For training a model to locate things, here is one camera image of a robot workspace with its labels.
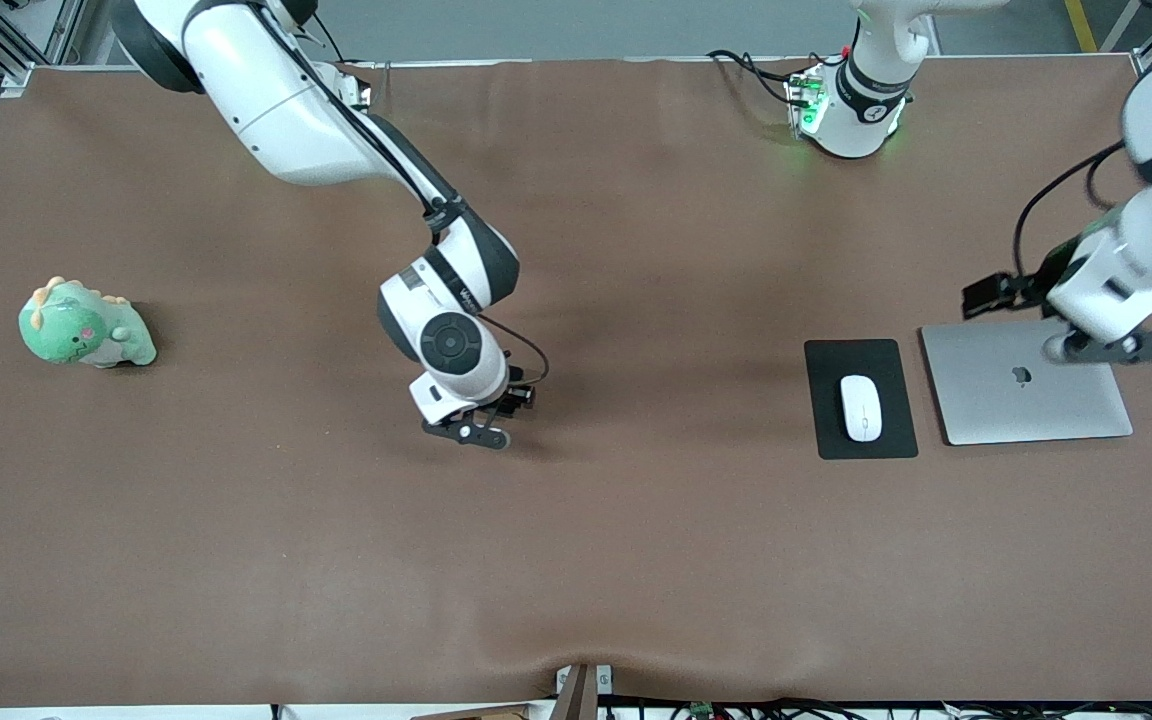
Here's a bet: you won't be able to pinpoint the white computer mouse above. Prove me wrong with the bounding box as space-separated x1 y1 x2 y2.
840 374 883 442

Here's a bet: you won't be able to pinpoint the black mouse pad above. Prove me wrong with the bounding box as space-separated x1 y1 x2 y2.
803 339 919 461

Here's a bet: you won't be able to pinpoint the silver closed laptop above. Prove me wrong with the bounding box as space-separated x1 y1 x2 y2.
919 318 1134 446

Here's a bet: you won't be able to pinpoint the brown table cover mat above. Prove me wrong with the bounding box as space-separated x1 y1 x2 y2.
0 55 1152 706

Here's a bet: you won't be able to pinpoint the green dinosaur plush toy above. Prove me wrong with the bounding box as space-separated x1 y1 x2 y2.
18 276 158 369

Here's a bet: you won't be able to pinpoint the camera stand bracket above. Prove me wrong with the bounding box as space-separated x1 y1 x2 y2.
554 662 614 720

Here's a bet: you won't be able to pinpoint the black left arm base cables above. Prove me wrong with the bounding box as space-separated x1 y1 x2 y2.
706 50 799 106

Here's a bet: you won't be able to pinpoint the black right arm base cable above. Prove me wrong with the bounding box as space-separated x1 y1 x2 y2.
308 8 347 66

